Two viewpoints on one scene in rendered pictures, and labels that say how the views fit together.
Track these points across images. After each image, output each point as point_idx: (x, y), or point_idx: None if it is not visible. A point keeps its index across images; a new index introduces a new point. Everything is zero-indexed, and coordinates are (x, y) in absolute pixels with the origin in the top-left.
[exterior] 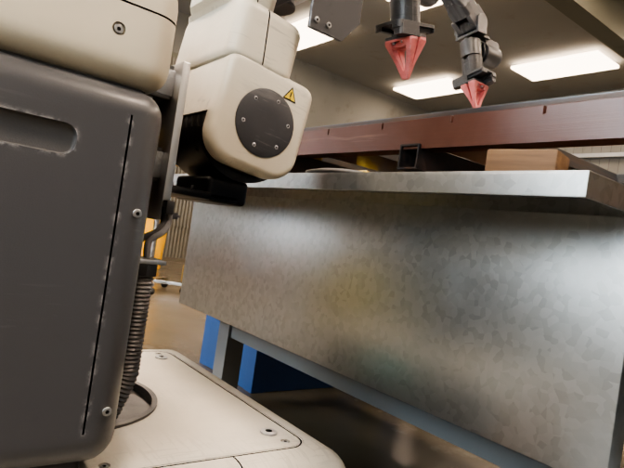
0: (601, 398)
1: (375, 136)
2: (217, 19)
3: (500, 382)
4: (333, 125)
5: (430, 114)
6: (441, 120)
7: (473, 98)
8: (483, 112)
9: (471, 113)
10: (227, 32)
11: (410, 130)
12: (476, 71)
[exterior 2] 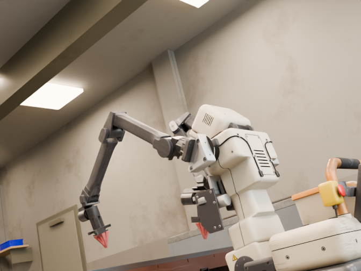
0: None
1: (186, 265)
2: (272, 221)
3: None
4: (142, 262)
5: (192, 253)
6: (210, 256)
7: (107, 241)
8: (222, 252)
9: (219, 253)
10: (282, 228)
11: (201, 261)
12: (107, 226)
